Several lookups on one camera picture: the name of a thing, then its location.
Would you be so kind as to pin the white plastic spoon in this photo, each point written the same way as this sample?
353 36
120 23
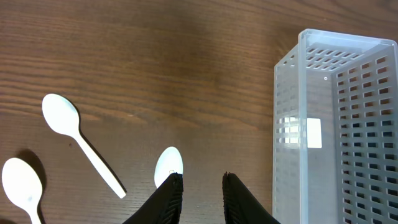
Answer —
63 118
22 187

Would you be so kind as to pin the white spoon near clear basket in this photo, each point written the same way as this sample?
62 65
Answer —
169 162

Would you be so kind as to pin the white plastic spoon upper left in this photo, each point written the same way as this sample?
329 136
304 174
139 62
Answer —
63 118

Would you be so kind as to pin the clear plastic perforated basket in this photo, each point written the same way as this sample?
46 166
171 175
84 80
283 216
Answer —
335 130

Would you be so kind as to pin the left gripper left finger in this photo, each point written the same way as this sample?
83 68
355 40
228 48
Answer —
164 206

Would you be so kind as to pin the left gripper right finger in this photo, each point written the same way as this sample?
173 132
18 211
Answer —
240 206

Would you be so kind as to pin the white plastic spoon middle left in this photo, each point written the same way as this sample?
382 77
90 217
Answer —
22 187

